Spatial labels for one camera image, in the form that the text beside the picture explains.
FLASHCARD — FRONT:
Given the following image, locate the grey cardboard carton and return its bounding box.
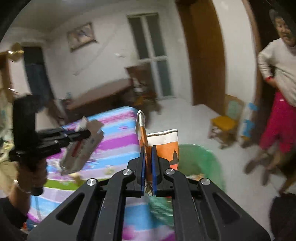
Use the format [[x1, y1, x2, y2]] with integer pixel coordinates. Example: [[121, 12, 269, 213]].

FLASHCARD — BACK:
[[60, 117, 104, 176]]

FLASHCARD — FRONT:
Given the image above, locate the green lined trash bin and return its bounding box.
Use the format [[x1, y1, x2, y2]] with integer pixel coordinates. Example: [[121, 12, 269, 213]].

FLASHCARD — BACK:
[[148, 144, 226, 227]]

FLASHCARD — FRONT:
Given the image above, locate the person's left hand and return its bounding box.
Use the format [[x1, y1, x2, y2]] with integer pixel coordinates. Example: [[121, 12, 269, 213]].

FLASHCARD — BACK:
[[17, 159, 48, 196]]

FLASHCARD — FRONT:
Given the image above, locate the dark wooden dining table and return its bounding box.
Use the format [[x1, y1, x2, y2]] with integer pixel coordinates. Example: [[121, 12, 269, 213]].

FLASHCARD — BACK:
[[63, 78, 133, 122]]

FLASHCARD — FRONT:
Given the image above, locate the colourful striped tablecloth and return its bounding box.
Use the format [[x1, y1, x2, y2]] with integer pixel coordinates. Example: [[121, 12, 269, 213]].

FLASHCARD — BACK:
[[27, 106, 175, 240]]

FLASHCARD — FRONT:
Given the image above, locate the dark wooden dining chair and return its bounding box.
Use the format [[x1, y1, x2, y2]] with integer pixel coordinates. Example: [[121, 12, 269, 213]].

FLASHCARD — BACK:
[[125, 63, 161, 114]]

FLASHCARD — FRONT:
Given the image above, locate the small yellow wooden chair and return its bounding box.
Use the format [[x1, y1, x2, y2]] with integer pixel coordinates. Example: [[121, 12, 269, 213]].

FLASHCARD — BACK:
[[208, 94, 245, 149]]

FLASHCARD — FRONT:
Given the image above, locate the glass balcony door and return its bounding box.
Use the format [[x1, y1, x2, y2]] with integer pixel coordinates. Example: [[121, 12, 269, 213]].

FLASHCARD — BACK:
[[127, 13, 173, 99]]

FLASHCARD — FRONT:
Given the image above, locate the brown wooden door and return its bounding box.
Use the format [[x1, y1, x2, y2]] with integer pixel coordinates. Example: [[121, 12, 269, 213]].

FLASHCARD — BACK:
[[176, 1, 226, 114]]

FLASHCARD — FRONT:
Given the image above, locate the person in white sweater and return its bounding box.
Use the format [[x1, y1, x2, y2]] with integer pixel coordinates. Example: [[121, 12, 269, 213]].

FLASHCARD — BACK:
[[244, 9, 295, 186]]

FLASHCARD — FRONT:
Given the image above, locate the framed wall picture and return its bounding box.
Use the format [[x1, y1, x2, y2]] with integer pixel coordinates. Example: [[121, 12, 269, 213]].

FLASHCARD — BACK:
[[67, 22, 97, 52]]

